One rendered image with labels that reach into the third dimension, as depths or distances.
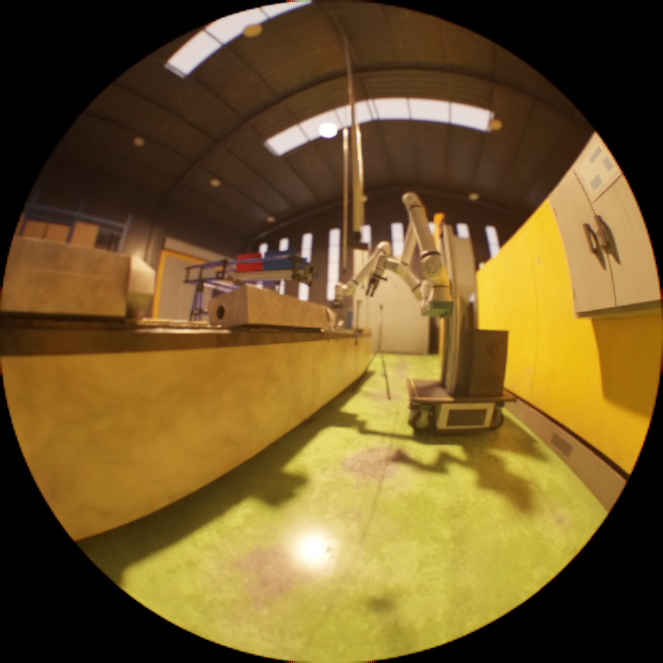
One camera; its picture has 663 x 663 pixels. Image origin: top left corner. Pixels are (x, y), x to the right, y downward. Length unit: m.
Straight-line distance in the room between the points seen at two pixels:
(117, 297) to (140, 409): 0.35
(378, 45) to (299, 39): 2.47
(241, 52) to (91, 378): 9.14
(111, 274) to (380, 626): 1.26
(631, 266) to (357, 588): 1.50
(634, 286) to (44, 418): 1.93
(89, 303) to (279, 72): 9.04
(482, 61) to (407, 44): 2.40
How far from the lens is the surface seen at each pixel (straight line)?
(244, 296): 1.02
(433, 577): 0.89
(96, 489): 0.88
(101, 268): 0.74
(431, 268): 1.36
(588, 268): 1.34
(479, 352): 1.63
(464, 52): 9.28
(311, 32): 9.10
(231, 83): 9.48
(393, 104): 9.98
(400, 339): 7.18
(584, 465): 1.62
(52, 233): 10.51
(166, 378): 0.77
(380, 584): 0.84
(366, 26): 9.04
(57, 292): 0.73
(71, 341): 0.71
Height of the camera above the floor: 0.79
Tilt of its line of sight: level
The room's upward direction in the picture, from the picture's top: 2 degrees clockwise
